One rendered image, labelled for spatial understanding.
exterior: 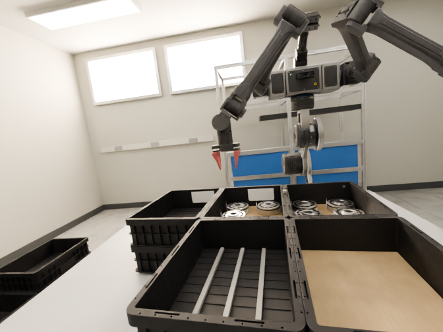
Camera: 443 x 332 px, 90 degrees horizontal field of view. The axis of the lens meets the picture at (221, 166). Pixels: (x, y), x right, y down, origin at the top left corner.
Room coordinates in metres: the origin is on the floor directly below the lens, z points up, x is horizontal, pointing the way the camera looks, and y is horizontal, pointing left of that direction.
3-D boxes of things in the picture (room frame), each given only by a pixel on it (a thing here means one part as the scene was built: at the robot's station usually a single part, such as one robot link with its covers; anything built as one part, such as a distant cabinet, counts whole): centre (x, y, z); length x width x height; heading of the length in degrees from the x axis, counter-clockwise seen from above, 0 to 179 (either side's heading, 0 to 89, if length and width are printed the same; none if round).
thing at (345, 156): (2.67, -1.28, 0.60); 0.72 x 0.03 x 0.56; 81
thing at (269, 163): (2.79, -0.49, 0.60); 0.72 x 0.03 x 0.56; 81
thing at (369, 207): (0.81, -0.38, 0.87); 0.40 x 0.30 x 0.11; 166
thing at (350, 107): (2.92, -1.17, 1.32); 1.20 x 0.45 x 0.06; 81
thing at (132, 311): (0.49, 0.00, 0.92); 0.40 x 0.30 x 0.02; 166
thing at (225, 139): (0.87, -0.03, 1.18); 0.10 x 0.07 x 0.07; 77
